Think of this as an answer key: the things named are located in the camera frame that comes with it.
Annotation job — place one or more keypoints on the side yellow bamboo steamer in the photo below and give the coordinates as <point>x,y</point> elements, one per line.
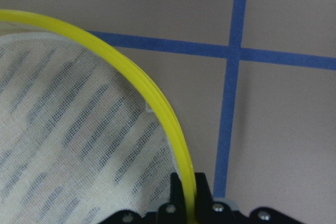
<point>85,132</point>

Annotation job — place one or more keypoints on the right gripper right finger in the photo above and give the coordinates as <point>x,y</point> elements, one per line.
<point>207,209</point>

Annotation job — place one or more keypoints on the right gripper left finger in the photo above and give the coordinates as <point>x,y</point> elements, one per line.
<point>173,211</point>

